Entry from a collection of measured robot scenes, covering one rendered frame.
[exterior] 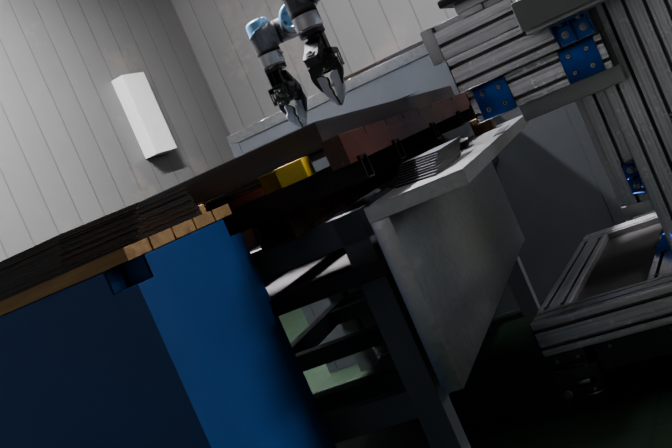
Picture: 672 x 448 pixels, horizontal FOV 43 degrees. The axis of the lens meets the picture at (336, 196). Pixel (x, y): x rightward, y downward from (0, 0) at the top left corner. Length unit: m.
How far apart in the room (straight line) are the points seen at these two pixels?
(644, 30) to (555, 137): 0.99
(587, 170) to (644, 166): 0.89
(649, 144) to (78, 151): 3.83
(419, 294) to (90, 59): 4.48
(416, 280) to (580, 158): 1.68
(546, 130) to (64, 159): 3.08
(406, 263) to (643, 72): 0.95
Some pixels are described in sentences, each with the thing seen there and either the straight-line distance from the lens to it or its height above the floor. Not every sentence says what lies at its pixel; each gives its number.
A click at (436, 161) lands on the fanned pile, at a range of 1.72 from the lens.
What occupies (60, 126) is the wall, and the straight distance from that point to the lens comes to 5.41.
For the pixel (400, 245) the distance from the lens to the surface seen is 1.59.
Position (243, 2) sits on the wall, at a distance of 6.53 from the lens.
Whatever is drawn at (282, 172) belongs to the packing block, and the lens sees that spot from 1.66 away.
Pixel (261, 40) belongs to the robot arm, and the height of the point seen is 1.21.
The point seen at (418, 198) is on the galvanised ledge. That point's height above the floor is 0.66.
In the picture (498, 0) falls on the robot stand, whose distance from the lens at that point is 2.16.
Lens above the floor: 0.78
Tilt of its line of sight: 2 degrees down
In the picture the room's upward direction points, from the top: 24 degrees counter-clockwise
